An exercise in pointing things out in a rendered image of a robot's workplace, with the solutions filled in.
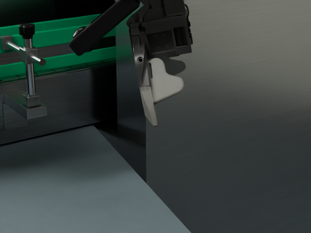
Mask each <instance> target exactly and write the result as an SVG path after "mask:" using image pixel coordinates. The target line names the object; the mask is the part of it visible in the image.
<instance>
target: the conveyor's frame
mask: <svg viewBox="0 0 311 233"><path fill-rule="evenodd" d="M35 87H36V93H38V94H39V95H40V96H41V103H43V104H44V105H46V106H47V116H43V117H38V118H33V119H29V120H28V126H24V127H20V128H15V129H10V130H5V128H4V117H3V106H2V104H4V93H9V92H16V91H21V90H23V91H25V92H26V93H27V89H26V77H22V78H17V79H12V80H5V81H0V145H1V144H5V143H10V142H13V141H19V140H23V139H27V138H31V137H35V136H40V135H45V134H49V133H53V132H57V131H62V130H66V129H71V128H75V127H79V126H83V125H88V124H92V123H97V122H102V121H105V120H110V119H114V118H117V74H116V61H111V62H105V63H100V64H95V65H90V66H84V67H77V68H72V69H67V70H61V71H56V72H51V73H45V74H38V75H35Z"/></svg>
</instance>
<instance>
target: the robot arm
mask: <svg viewBox="0 0 311 233"><path fill-rule="evenodd" d="M140 2H141V3H142V4H143V6H142V7H141V8H140V9H139V10H137V11H136V12H135V13H134V14H133V15H131V16H130V17H129V19H128V20H127V22H126V25H127V26H128V27H129V36H130V42H131V49H132V53H133V56H134V60H135V66H136V72H137V79H138V84H139V88H140V93H141V98H142V103H143V109H144V113H145V116H146V117H147V118H148V120H149V121H150V122H151V124H152V125H153V126H154V127H158V121H157V114H156V106H155V104H157V103H159V102H161V101H163V100H165V99H168V98H169V97H172V96H174V95H176V94H178V93H180V92H181V91H182V90H183V88H184V82H183V79H182V78H180V77H177V76H174V75H176V74H178V73H181V72H183V71H184V70H185V68H186V65H185V63H184V62H183V61H179V60H173V59H170V57H175V56H180V55H181V54H187V53H192V48H191V44H193V37H192V33H191V29H190V26H191V23H190V21H189V18H188V16H189V9H188V6H187V5H186V4H185V3H184V0H117V1H115V2H114V3H113V4H112V5H111V6H110V7H108V8H107V9H106V10H105V11H104V12H103V13H101V14H100V15H99V16H98V17H97V18H96V19H95V20H93V21H92V22H91V23H90V24H89V25H88V26H83V27H80V28H78V29H77V30H76V31H75V32H74V34H73V37H72V38H73V39H72V40H71V41H70V42H69V47H70V48H71V49H72V50H73V51H74V52H75V54H76V55H77V56H81V55H83V54H84V53H86V52H90V51H92V50H94V49H95V48H96V46H97V45H98V42H99V40H100V39H101V38H102V37H104V36H105V35H106V34H107V33H108V32H110V31H111V30H112V29H113V28H114V27H116V26H117V25H118V24H119V23H120V22H122V21H123V20H124V19H125V18H126V17H128V16H129V15H130V14H131V13H132V12H133V11H135V10H136V9H137V8H138V7H139V5H140ZM185 6H186V8H185Z"/></svg>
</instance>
